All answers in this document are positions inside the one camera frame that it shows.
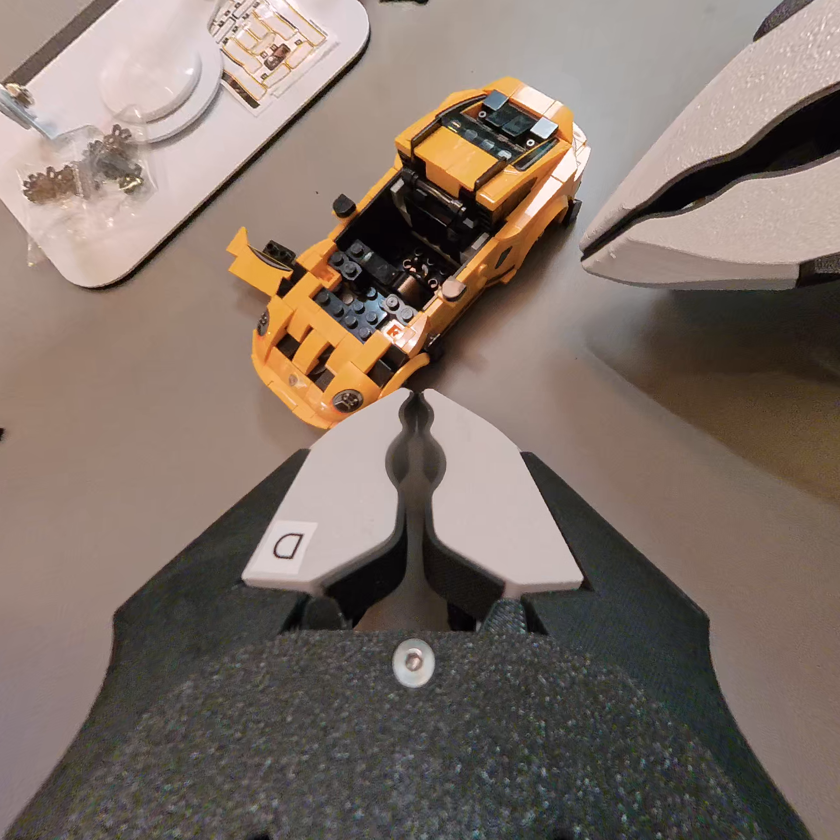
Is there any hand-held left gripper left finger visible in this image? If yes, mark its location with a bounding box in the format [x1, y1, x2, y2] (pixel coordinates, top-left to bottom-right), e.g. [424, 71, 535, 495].
[241, 387, 421, 621]

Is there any yellow lego panel piece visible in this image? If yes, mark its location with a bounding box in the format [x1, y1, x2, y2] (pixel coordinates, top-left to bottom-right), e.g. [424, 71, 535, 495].
[226, 226, 298, 290]

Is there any sticker sheet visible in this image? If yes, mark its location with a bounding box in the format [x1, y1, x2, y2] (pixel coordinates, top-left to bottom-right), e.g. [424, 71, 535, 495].
[209, 0, 329, 109]

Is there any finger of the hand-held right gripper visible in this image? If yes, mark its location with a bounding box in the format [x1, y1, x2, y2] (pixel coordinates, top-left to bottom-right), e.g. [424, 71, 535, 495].
[579, 150, 840, 291]
[579, 0, 840, 260]

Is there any yellow lego car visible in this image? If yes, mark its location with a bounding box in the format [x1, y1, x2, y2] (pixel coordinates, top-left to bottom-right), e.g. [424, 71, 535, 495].
[251, 77, 592, 431]

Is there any white book stand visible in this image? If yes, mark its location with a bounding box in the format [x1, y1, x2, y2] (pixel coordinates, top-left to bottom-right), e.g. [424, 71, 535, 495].
[0, 0, 370, 288]

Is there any clear bag of black parts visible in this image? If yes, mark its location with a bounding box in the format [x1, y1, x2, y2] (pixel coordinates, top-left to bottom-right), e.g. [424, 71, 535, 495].
[13, 121, 161, 263]

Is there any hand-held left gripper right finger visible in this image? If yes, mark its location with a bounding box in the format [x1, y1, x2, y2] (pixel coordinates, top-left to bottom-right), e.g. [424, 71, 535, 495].
[420, 388, 585, 621]

